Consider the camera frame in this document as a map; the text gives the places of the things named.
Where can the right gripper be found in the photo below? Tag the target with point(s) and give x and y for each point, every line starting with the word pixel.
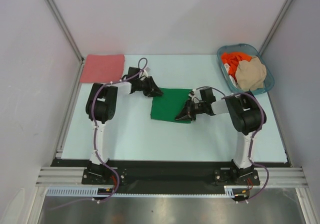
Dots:
pixel 187 113

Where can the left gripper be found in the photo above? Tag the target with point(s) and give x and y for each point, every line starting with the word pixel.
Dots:
pixel 152 90

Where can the green t shirt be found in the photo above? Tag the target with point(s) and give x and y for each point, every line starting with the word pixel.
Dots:
pixel 168 106

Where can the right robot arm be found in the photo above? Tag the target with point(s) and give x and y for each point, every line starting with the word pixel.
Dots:
pixel 247 117

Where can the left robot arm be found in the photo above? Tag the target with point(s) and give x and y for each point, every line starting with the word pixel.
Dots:
pixel 101 107

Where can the folded pink t shirt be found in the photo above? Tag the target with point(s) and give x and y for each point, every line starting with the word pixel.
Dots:
pixel 102 68

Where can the white garment in basket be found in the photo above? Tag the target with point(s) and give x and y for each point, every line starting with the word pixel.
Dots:
pixel 228 68

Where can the orange t shirt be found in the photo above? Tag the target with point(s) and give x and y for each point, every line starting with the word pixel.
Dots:
pixel 233 60

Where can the blue plastic basket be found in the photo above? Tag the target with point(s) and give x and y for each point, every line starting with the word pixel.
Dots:
pixel 248 50

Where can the beige t shirt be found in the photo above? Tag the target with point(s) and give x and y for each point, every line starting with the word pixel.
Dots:
pixel 250 75

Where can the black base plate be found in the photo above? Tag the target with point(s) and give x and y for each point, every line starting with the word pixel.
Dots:
pixel 170 178

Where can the aluminium frame rail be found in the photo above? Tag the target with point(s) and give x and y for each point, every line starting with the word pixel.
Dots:
pixel 72 177

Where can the left corner aluminium post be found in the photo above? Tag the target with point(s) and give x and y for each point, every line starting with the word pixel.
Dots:
pixel 64 28

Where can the corner aluminium post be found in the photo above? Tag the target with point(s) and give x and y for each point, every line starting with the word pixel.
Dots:
pixel 64 28
pixel 279 18

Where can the right corner aluminium post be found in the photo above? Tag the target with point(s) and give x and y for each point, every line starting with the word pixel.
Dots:
pixel 279 18

